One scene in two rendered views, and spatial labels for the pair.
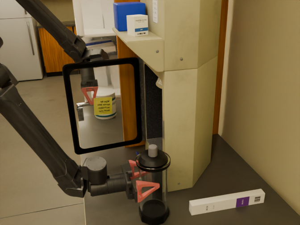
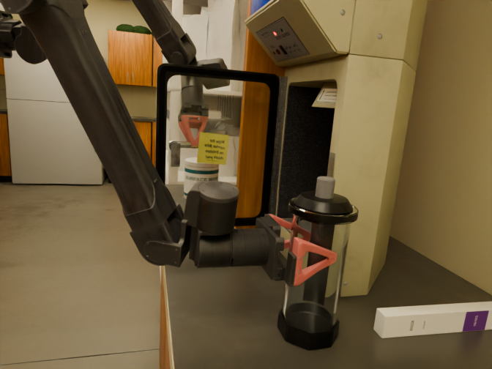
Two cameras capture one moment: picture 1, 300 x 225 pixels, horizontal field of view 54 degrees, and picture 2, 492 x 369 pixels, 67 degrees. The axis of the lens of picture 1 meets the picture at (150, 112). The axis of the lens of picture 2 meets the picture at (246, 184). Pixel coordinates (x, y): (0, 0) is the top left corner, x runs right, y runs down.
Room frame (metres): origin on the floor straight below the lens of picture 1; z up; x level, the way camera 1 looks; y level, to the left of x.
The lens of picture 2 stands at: (0.21, 0.14, 1.32)
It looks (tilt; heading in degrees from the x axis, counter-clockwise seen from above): 13 degrees down; 358
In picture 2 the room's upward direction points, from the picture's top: 4 degrees clockwise
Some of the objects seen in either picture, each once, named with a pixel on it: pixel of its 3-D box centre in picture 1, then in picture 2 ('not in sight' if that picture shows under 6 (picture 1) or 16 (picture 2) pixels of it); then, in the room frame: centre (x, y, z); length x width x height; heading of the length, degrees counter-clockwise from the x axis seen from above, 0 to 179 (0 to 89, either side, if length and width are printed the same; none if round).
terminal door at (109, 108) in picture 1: (106, 107); (217, 151); (1.14, 0.18, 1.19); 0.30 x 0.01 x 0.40; 108
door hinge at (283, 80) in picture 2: (142, 102); (276, 153); (1.18, 0.03, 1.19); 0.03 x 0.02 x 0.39; 14
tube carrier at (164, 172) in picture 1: (153, 186); (315, 267); (0.77, 0.00, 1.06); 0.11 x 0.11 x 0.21
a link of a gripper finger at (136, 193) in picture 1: (143, 185); (303, 254); (0.73, 0.03, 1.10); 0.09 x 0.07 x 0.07; 104
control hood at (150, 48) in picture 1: (135, 47); (288, 34); (1.03, 0.05, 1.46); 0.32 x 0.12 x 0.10; 14
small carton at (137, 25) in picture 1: (137, 25); not in sight; (0.98, 0.03, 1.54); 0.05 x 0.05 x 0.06; 31
